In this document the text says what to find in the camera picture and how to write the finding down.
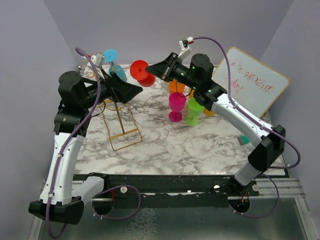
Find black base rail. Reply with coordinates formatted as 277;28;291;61
73;172;259;209

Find red wine glass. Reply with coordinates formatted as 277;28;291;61
129;59;156;87

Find green wine glass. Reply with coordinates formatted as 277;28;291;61
185;97;204;127

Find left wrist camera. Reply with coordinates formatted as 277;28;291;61
82;52;105;80

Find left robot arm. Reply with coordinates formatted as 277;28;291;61
28;71;143;225

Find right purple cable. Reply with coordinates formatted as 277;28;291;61
192;36;301;219

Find green grey eraser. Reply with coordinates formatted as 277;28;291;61
237;135;250;146

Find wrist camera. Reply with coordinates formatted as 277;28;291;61
178;36;194;60
82;52;105;80

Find yellow wine glass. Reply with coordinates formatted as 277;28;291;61
203;108;215;117

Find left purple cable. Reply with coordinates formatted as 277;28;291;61
46;46;142;240

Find orange wine glass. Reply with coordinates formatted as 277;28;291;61
168;79;185;94

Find pink wine glass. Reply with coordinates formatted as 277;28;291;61
168;92;186;123

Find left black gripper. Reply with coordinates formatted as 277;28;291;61
80;68;142;109

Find yellow framed whiteboard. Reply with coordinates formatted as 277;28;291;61
226;47;290;118

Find gold wire glass rack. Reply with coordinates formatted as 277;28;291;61
90;51;143;151

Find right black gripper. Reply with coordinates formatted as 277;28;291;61
145;52;200;91

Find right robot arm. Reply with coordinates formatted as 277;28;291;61
145;52;286;196

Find purple cable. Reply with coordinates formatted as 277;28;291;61
46;46;142;240
192;36;301;219

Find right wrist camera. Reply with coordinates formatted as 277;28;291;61
178;36;194;60

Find cyan wine glass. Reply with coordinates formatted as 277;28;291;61
102;49;127;82

